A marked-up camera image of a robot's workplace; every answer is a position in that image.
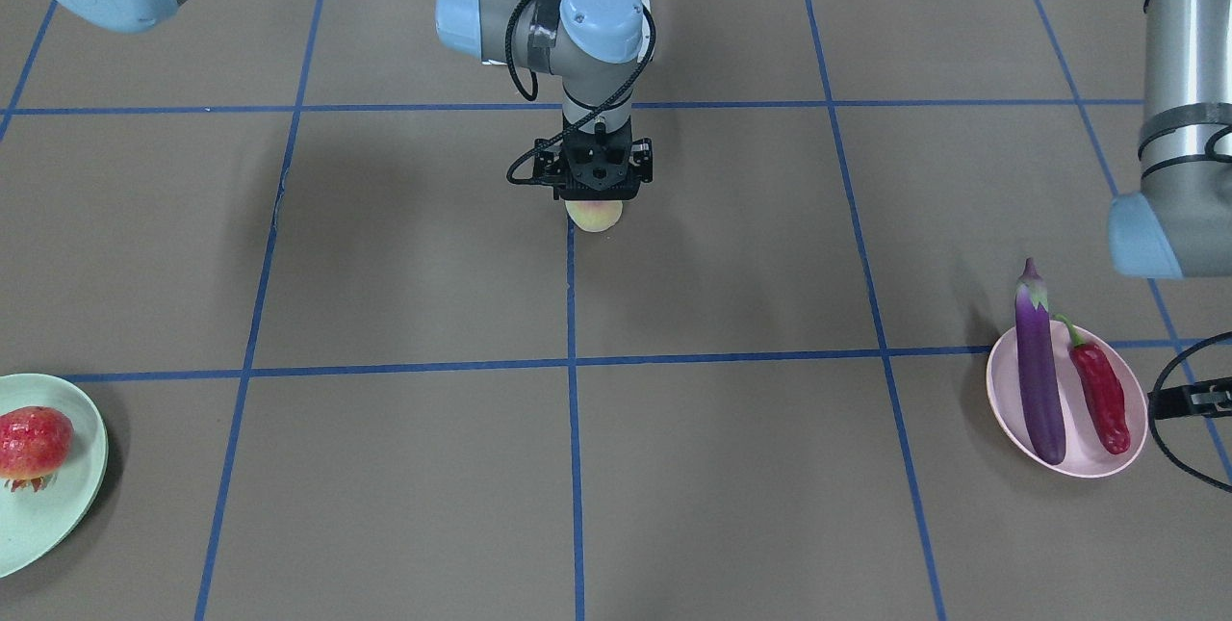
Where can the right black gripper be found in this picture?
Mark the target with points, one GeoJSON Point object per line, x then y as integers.
{"type": "Point", "coordinates": [642, 161]}

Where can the peach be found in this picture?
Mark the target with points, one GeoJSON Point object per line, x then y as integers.
{"type": "Point", "coordinates": [594, 215]}

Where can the purple eggplant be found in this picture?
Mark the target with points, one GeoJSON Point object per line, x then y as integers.
{"type": "Point", "coordinates": [1038, 381]}

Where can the red chili pepper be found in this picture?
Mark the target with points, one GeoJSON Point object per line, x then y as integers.
{"type": "Point", "coordinates": [1102, 390]}

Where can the red pomegranate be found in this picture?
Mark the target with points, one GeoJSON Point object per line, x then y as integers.
{"type": "Point", "coordinates": [35, 443]}

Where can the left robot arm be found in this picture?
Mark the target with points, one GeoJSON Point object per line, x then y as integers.
{"type": "Point", "coordinates": [1176, 225]}

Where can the brown table mat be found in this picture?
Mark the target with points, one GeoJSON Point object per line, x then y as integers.
{"type": "Point", "coordinates": [349, 373]}

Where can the pink plate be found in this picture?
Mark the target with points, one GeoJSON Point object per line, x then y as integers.
{"type": "Point", "coordinates": [1085, 457]}

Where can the green plate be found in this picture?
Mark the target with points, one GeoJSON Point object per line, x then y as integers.
{"type": "Point", "coordinates": [34, 522]}

